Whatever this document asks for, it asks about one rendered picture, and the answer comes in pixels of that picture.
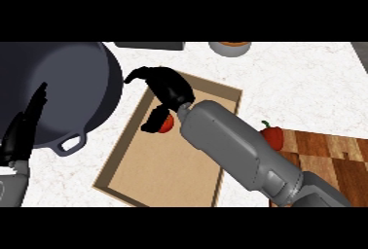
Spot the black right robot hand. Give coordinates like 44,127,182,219
123,65,196,134

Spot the wooden cutting board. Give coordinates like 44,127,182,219
269,127,368,208

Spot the cardboard box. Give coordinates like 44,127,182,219
91,69,244,208

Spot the red bell pepper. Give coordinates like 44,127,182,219
258,120,287,152

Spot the red tomato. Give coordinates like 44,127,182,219
157,113,176,134

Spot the grey appliance edge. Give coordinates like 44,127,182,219
350,42,368,74

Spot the dark grey pan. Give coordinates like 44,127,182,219
0,42,125,159

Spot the dark grey flat object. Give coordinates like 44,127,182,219
112,42,186,52

